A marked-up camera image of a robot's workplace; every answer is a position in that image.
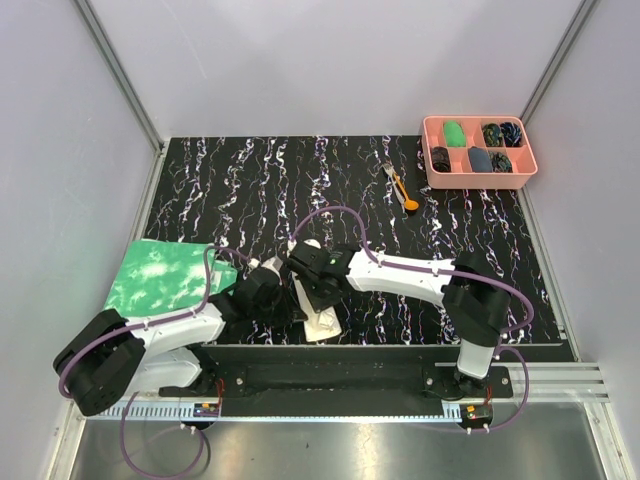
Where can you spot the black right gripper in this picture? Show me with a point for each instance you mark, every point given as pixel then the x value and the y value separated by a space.
pixel 318 303

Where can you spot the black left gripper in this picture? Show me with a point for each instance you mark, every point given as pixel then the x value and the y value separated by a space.
pixel 291 310

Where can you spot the white cloth napkin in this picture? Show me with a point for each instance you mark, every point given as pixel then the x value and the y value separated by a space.
pixel 318 326

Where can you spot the orange plastic spoon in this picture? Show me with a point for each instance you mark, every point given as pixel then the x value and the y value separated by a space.
pixel 411 205

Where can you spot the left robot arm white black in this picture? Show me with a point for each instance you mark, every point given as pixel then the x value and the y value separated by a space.
pixel 114 356

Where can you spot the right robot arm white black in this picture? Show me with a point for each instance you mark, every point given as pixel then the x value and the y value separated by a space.
pixel 476 305

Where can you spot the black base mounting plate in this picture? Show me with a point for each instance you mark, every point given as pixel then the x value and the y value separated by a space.
pixel 336 380

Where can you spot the green white patterned cloth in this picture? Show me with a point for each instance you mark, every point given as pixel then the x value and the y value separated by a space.
pixel 159 277

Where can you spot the black marble pattern mat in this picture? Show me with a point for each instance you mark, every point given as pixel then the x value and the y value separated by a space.
pixel 252 193

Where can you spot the silver metal fork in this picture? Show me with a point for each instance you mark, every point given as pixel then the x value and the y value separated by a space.
pixel 391 174

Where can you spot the dark brown rolled cloth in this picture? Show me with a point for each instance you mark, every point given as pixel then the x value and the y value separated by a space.
pixel 440 159

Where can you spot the pink compartment tray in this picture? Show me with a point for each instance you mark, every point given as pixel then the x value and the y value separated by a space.
pixel 461 175

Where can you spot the green rolled cloth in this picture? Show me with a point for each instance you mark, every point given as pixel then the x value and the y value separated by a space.
pixel 454 134

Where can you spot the blue grey rolled cloth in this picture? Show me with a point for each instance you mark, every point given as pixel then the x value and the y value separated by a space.
pixel 479 160

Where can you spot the dark teal patterned roll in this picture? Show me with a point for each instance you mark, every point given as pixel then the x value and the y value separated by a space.
pixel 500 163

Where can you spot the dark green patterned roll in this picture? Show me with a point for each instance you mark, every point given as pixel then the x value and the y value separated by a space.
pixel 492 135

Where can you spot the dark blue patterned roll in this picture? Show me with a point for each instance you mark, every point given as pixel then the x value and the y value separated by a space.
pixel 512 134

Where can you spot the left aluminium frame post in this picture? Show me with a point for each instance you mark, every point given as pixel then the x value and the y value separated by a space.
pixel 107 51

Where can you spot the aluminium frame post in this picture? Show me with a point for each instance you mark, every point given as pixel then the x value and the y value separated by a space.
pixel 107 51
pixel 571 34

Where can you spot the right aluminium frame post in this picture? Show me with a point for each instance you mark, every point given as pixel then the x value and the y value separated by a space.
pixel 571 34

